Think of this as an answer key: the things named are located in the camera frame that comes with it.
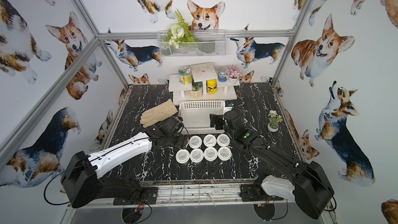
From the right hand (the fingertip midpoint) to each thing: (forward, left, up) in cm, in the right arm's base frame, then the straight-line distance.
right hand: (221, 110), depth 81 cm
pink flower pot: (+24, -8, +4) cm, 26 cm away
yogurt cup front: (-19, +20, -14) cm, 31 cm away
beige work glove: (+12, +41, -20) cm, 48 cm away
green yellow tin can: (+25, +21, +2) cm, 33 cm away
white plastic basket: (+10, +16, -21) cm, 28 cm away
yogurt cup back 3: (-10, -1, -15) cm, 18 cm away
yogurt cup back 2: (-10, +6, -14) cm, 19 cm away
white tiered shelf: (+28, +11, +1) cm, 30 cm away
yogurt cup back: (-11, +14, -14) cm, 23 cm away
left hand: (-10, +21, -11) cm, 26 cm away
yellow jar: (+29, +5, -12) cm, 32 cm away
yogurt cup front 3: (-17, +6, -15) cm, 24 cm away
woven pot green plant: (+25, +15, -13) cm, 32 cm away
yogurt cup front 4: (-18, -1, -14) cm, 22 cm away
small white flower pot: (+2, -32, -13) cm, 35 cm away
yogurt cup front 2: (-18, +13, -14) cm, 27 cm away
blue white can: (+28, -2, +1) cm, 28 cm away
